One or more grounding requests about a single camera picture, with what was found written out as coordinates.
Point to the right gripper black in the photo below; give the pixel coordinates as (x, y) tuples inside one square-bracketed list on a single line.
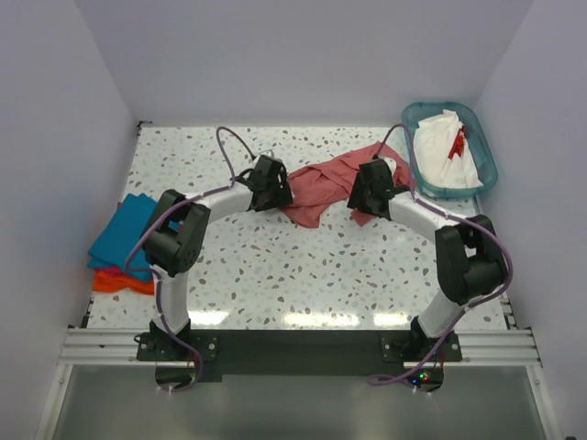
[(356, 198)]

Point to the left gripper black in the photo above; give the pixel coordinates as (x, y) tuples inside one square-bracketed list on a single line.
[(282, 196)]

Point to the salmon pink t shirt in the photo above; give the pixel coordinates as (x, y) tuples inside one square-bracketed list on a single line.
[(317, 186)]

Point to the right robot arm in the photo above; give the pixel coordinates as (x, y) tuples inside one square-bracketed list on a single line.
[(471, 262)]

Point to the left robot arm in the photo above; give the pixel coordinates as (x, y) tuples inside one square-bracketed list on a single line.
[(175, 234)]

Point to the white t shirt in bin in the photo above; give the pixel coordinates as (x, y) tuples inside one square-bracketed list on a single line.
[(443, 154)]

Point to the teal plastic bin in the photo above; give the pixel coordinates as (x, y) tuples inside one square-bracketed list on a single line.
[(480, 150)]

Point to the folded teal t shirt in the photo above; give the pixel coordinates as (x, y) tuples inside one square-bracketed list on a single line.
[(121, 234)]

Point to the folded orange t shirt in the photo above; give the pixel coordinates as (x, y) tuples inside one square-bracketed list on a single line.
[(107, 283)]

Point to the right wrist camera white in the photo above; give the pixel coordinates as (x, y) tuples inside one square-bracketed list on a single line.
[(391, 164)]

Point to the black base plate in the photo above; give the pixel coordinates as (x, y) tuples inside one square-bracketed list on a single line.
[(196, 356)]

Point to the aluminium rail frame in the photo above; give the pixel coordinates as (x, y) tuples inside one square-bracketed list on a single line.
[(512, 347)]

